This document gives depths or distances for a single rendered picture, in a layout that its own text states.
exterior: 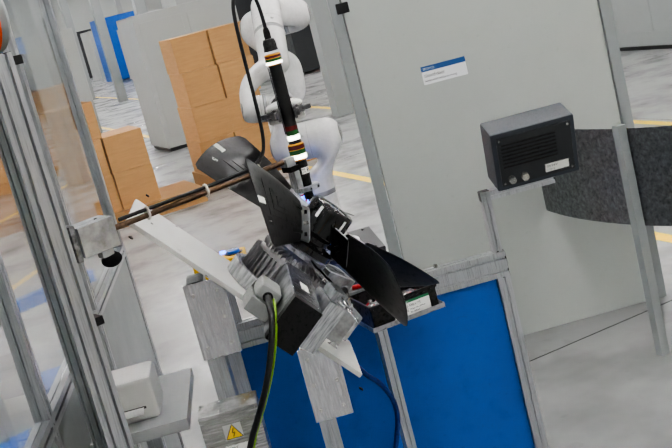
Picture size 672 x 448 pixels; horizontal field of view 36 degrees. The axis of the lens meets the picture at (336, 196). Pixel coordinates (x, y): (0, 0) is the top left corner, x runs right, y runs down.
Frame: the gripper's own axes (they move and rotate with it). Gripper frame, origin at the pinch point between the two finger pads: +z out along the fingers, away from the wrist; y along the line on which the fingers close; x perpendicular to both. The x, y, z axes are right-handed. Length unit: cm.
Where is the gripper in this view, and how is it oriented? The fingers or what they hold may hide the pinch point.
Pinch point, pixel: (286, 113)
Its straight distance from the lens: 270.0
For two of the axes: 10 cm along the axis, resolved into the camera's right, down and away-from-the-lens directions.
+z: 1.0, 1.6, -9.8
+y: -9.6, 2.6, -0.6
